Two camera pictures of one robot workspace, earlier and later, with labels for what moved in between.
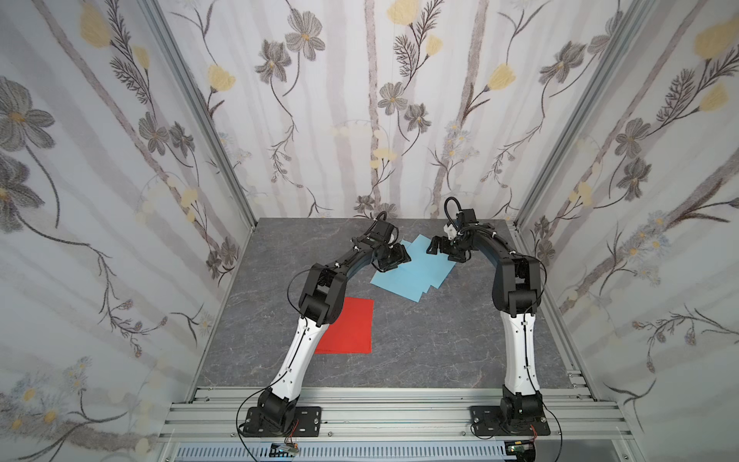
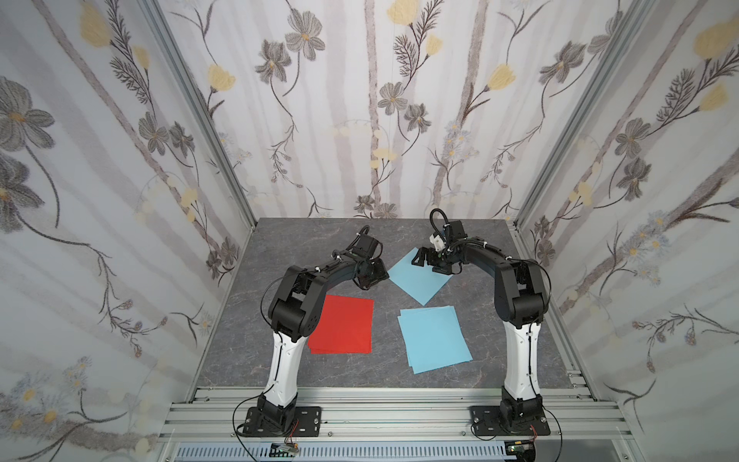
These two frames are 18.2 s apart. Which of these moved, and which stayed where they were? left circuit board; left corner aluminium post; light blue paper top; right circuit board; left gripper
Moved: light blue paper top; left gripper
Stayed: left corner aluminium post; left circuit board; right circuit board
